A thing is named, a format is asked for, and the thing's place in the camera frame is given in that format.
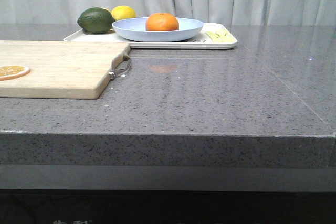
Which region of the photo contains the yellow lemon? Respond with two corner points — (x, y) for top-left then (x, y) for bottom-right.
(111, 5), (136, 21)

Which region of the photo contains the white tray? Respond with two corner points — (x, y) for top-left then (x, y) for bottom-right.
(64, 23), (238, 50)

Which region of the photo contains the wooden cutting board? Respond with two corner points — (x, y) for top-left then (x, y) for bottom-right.
(1, 40), (130, 99)

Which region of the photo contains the orange slice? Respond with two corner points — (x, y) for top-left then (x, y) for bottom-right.
(1, 65), (31, 81)

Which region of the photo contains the metal cutting board handle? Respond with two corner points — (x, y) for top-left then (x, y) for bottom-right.
(109, 52), (132, 80)

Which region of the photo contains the orange fruit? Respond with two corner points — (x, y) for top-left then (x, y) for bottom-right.
(145, 13), (179, 31)

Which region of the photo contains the light blue plate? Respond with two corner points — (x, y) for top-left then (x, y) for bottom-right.
(112, 17), (204, 42)

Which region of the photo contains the green lime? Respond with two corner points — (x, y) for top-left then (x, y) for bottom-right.
(77, 7), (115, 34)

